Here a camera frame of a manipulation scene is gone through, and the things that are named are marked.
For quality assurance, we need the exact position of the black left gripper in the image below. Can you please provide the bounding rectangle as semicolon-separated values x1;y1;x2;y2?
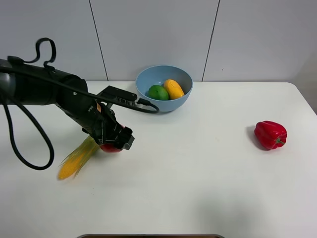
74;100;135;150

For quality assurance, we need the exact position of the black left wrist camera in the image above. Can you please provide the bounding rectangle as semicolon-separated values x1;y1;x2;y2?
98;86;137;106

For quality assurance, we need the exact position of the red apple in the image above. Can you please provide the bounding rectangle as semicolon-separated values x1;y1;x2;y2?
100;143;122;153

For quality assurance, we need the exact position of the yellow mango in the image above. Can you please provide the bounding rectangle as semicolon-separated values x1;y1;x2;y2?
163;79;185;100

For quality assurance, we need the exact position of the blue plastic bowl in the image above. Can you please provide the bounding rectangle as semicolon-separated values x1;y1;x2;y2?
135;65;193;112

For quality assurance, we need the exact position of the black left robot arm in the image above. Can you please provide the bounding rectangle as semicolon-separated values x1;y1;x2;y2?
0;57;134;152

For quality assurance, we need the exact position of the red bell pepper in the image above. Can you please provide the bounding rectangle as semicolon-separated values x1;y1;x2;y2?
254;120;287;150

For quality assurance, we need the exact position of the green lime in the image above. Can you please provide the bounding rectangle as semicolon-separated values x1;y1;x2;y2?
148;85;169;101

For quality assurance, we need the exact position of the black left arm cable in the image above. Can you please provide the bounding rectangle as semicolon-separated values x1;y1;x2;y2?
0;37;160;171

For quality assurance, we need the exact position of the corn cob with husk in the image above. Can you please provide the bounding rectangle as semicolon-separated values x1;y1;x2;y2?
57;136;100;180

